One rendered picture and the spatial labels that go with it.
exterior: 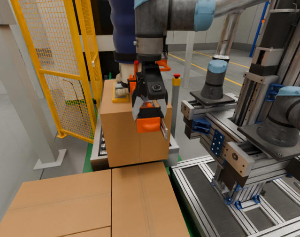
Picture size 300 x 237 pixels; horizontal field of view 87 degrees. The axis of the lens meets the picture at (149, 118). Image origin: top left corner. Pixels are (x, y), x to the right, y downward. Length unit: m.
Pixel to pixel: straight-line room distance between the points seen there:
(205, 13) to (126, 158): 0.87
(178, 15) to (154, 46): 0.09
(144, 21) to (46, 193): 1.16
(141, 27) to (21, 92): 1.60
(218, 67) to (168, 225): 0.96
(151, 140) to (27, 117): 1.40
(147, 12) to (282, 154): 0.70
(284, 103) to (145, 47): 0.58
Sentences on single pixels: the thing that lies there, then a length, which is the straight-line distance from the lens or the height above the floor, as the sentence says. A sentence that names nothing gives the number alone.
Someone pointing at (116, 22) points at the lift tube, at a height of 1.48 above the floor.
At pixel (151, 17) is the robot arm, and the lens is 0.45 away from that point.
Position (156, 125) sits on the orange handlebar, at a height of 1.21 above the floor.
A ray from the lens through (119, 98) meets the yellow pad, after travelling 0.97.
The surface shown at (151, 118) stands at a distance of 0.49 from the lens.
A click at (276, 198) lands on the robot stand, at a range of 1.85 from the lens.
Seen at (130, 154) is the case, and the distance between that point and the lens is 1.04.
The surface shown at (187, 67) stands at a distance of 4.21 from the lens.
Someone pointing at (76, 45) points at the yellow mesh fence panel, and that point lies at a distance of 1.72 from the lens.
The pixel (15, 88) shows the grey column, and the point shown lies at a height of 0.97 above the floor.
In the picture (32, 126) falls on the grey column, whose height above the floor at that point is 0.55.
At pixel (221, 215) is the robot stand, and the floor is 0.21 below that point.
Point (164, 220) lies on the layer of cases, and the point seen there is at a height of 0.54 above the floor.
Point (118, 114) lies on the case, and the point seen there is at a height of 1.06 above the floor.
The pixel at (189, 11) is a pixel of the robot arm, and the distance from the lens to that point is 0.45.
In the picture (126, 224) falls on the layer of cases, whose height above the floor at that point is 0.54.
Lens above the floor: 1.48
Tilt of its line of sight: 31 degrees down
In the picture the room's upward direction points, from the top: straight up
